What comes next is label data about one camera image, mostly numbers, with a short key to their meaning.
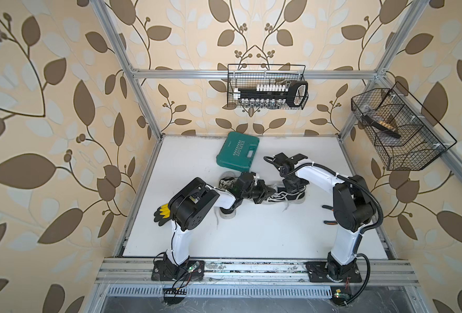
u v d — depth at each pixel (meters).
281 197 0.87
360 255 0.65
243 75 0.91
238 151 1.08
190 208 0.53
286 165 0.69
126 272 0.76
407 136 0.72
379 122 0.75
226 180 0.96
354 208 0.49
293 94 0.84
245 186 0.76
